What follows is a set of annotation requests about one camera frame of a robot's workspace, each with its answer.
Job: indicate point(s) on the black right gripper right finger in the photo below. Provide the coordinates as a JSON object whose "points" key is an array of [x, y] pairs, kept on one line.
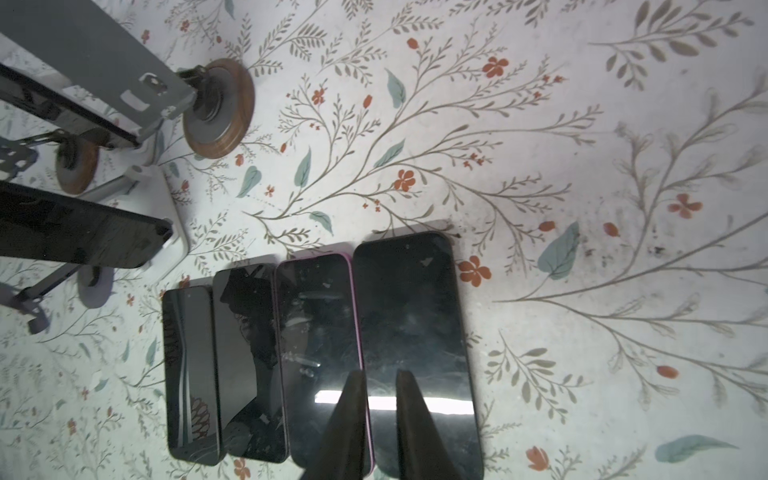
{"points": [[421, 453]]}

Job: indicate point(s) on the black smartphone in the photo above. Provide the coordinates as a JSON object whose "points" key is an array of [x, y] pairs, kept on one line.
{"points": [[410, 319], [191, 392], [250, 393], [42, 225], [320, 345]]}

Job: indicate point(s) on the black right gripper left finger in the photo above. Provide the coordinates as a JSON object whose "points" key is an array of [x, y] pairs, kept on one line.
{"points": [[342, 450]]}

